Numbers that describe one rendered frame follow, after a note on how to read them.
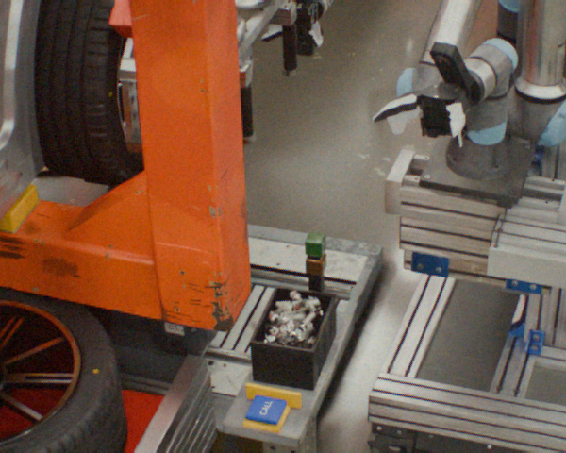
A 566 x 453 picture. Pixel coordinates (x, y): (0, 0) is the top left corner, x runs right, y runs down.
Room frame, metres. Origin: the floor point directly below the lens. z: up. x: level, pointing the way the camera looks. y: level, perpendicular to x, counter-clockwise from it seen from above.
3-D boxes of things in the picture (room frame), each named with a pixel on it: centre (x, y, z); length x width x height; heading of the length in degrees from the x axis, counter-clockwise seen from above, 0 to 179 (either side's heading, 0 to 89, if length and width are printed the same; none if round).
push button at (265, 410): (1.87, 0.07, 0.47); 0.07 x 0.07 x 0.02; 72
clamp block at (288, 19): (2.82, 0.03, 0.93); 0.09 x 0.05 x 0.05; 72
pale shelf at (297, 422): (2.03, 0.02, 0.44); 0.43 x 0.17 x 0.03; 162
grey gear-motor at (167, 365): (2.44, 0.40, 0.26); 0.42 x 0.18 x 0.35; 72
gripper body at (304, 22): (2.94, -0.05, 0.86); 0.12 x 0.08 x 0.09; 162
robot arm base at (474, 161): (2.26, -0.41, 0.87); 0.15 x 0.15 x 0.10
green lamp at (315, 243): (2.22, -0.04, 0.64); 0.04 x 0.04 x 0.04; 72
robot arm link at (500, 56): (1.96, -0.37, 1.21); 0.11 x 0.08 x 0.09; 145
